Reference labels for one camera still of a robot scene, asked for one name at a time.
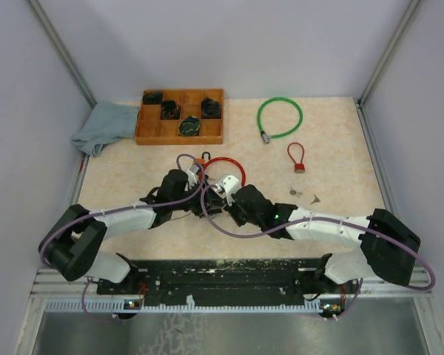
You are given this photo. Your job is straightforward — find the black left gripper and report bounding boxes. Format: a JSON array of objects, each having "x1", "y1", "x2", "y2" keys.
[{"x1": 172, "y1": 177, "x2": 224, "y2": 218}]

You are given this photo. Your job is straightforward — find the orange black padlock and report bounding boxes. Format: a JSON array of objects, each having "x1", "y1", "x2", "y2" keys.
[{"x1": 194, "y1": 151, "x2": 212, "y2": 166}]

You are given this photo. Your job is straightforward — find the red cable lock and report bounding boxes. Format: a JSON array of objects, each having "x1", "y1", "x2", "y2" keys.
[{"x1": 204, "y1": 156, "x2": 246, "y2": 186}]

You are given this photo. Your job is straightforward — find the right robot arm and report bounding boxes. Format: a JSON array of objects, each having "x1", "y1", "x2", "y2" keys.
[{"x1": 205, "y1": 182, "x2": 421, "y2": 293}]

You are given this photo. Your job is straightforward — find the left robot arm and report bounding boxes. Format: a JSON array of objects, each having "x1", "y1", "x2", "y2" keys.
[{"x1": 38, "y1": 169, "x2": 204, "y2": 294}]

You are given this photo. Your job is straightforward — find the silver key bunch middle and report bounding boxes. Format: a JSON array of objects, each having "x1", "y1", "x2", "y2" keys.
[{"x1": 289, "y1": 188, "x2": 303, "y2": 197}]

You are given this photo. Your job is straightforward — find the small silver key pair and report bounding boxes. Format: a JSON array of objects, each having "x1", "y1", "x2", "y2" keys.
[{"x1": 310, "y1": 195, "x2": 320, "y2": 205}]

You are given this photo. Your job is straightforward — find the black yellow rolled item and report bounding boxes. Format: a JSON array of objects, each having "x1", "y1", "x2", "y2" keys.
[{"x1": 178, "y1": 115, "x2": 201, "y2": 137}]

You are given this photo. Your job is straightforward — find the wooden compartment tray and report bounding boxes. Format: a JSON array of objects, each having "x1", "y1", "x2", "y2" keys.
[{"x1": 134, "y1": 89, "x2": 224, "y2": 145}]

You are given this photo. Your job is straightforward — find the black rolled item right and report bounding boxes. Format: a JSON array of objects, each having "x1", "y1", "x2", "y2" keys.
[{"x1": 201, "y1": 98, "x2": 222, "y2": 119}]

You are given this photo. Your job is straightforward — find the black rolled item far left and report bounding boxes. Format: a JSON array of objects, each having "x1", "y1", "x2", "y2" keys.
[{"x1": 142, "y1": 91, "x2": 163, "y2": 105}]

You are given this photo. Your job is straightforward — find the grey blue cloth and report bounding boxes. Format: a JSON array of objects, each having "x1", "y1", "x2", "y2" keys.
[{"x1": 71, "y1": 101, "x2": 139, "y2": 158}]

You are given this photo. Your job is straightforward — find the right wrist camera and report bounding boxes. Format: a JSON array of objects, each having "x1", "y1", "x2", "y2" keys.
[{"x1": 214, "y1": 175, "x2": 242, "y2": 206}]

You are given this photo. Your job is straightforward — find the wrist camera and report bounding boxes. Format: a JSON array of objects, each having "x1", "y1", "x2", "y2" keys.
[
  {"x1": 186, "y1": 163, "x2": 201, "y2": 186},
  {"x1": 214, "y1": 175, "x2": 242, "y2": 206}
]

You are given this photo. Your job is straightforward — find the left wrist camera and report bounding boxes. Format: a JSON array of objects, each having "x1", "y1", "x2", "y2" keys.
[{"x1": 186, "y1": 163, "x2": 201, "y2": 186}]

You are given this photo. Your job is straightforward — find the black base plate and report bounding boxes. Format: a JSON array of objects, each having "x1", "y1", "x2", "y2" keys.
[{"x1": 97, "y1": 258, "x2": 357, "y2": 307}]

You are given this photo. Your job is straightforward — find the green cable lock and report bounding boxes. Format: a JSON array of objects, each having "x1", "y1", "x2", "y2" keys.
[{"x1": 256, "y1": 97, "x2": 304, "y2": 144}]

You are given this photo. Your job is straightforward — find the red cable padlock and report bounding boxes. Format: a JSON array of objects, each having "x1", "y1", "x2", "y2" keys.
[{"x1": 286, "y1": 142, "x2": 306, "y2": 174}]

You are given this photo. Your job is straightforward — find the grey slotted cable duct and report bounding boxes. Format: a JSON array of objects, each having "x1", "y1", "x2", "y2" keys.
[{"x1": 44, "y1": 295, "x2": 360, "y2": 315}]

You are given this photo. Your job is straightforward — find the aluminium frame post left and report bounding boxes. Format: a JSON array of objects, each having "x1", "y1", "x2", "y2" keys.
[{"x1": 25, "y1": 0, "x2": 97, "y2": 108}]

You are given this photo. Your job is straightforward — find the aluminium frame post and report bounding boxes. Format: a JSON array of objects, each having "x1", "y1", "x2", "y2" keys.
[
  {"x1": 357, "y1": 0, "x2": 423, "y2": 109},
  {"x1": 25, "y1": 0, "x2": 97, "y2": 108}
]

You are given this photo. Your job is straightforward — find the aluminium frame post right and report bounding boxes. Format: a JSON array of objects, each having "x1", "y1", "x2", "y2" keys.
[{"x1": 357, "y1": 0, "x2": 423, "y2": 109}]

